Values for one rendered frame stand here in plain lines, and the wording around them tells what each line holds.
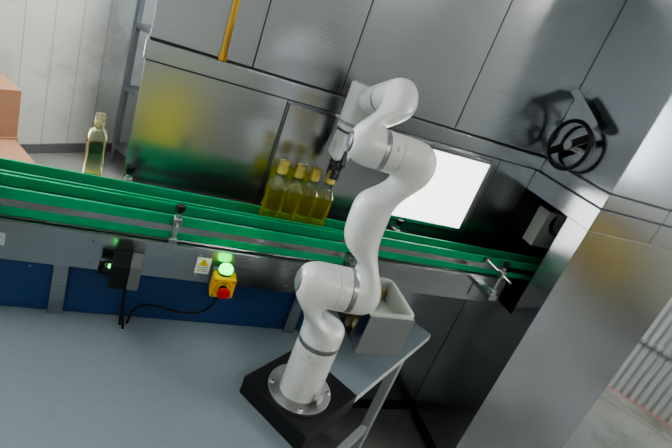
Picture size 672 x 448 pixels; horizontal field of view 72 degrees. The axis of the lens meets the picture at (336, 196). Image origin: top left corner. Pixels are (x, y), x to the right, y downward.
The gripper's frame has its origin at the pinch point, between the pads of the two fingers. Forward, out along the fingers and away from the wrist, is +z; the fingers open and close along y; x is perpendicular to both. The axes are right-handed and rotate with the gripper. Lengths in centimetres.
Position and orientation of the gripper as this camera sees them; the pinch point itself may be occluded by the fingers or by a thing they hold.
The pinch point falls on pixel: (333, 171)
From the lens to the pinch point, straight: 160.5
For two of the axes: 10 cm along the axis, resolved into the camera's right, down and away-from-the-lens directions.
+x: 9.1, 1.9, 3.7
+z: -3.3, 8.8, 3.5
